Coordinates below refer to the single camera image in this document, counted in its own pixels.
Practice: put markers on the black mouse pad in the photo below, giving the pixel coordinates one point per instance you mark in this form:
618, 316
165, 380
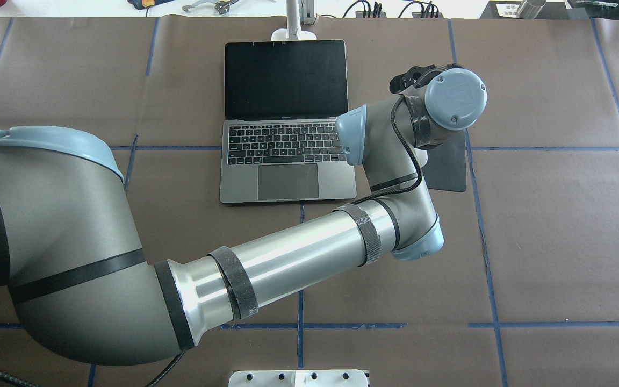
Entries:
446, 166

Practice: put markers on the white computer mouse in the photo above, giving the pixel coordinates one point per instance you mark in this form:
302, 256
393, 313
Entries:
421, 156

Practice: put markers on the white desk lamp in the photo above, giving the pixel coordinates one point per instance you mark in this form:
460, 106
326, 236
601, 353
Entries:
298, 13

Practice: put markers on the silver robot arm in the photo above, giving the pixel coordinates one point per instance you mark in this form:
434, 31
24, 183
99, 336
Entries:
84, 286

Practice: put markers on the grey laptop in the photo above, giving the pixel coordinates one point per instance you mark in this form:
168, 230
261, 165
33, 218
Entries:
279, 139

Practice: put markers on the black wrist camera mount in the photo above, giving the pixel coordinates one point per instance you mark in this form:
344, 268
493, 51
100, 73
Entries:
417, 77

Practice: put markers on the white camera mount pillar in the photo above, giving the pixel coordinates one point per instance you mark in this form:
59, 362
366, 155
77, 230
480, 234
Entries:
321, 377

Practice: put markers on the steel cup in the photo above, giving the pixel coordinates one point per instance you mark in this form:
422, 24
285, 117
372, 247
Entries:
529, 9

